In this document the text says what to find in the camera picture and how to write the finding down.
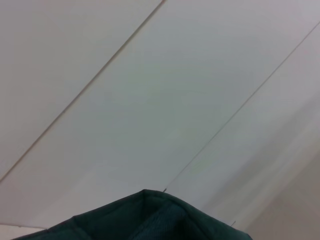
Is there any teal insulated lunch bag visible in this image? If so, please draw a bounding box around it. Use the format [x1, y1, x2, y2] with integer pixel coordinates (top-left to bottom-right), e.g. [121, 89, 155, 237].
[9, 189, 253, 240]

